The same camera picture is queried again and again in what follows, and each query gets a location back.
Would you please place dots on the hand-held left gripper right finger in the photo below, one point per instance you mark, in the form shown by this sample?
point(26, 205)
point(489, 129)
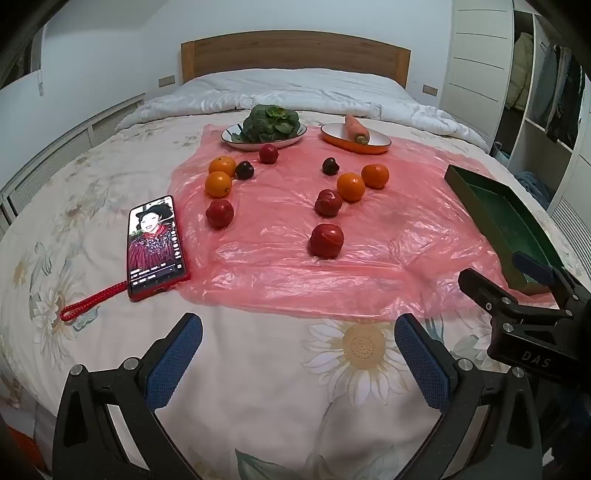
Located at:
point(422, 364)

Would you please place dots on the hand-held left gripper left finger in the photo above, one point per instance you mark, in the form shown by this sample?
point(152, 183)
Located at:
point(178, 364)

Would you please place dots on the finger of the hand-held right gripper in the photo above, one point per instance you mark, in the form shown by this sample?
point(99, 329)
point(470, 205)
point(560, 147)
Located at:
point(480, 288)
point(531, 266)

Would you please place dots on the green rectangular tray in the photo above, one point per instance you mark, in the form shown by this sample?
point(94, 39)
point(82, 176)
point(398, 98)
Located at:
point(508, 221)

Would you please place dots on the orange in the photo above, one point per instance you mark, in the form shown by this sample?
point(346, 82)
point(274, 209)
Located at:
point(218, 183)
point(351, 187)
point(375, 176)
point(222, 165)

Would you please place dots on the red apple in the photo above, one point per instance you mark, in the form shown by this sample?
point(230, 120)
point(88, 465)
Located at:
point(268, 153)
point(219, 213)
point(326, 240)
point(328, 202)

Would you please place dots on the dark purple plum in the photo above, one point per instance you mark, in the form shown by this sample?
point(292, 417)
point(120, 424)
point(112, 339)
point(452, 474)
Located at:
point(329, 165)
point(244, 170)

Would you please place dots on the white slatted panel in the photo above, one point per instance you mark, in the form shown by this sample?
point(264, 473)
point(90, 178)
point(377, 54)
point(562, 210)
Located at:
point(572, 217)

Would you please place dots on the blue cloth heap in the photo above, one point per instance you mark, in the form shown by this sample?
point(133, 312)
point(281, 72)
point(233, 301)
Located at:
point(533, 189)

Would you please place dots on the smartphone in red case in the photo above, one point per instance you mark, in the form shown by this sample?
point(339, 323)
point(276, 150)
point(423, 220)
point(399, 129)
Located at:
point(152, 240)

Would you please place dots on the white open shelf unit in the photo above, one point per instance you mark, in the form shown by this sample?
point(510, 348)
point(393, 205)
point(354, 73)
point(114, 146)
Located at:
point(531, 134)

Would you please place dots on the pink plastic sheet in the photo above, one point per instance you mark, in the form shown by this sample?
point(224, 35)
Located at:
point(277, 258)

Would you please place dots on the dark hanging clothes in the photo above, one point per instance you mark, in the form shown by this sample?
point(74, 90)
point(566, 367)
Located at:
point(565, 92)

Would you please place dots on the beige hanging jacket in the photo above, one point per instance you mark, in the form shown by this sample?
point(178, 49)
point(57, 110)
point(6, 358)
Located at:
point(522, 69)

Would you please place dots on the orange oval dish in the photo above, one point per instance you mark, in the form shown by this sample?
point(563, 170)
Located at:
point(341, 144)

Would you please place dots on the carrot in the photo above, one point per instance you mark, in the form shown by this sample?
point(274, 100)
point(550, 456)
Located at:
point(354, 127)

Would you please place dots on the white wardrobe door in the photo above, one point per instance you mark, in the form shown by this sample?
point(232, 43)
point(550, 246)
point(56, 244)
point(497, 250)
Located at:
point(475, 55)

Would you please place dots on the white round plate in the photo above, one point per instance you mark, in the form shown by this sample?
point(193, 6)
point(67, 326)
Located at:
point(229, 137)

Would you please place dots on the leafy green vegetable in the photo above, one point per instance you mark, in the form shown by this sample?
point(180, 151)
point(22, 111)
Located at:
point(270, 122)

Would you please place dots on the white duvet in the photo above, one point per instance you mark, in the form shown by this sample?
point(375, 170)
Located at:
point(300, 87)

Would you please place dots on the wooden headboard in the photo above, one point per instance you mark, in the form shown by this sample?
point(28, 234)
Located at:
point(295, 55)

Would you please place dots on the wall socket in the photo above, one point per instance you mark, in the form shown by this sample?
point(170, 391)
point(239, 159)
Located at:
point(430, 90)
point(166, 81)

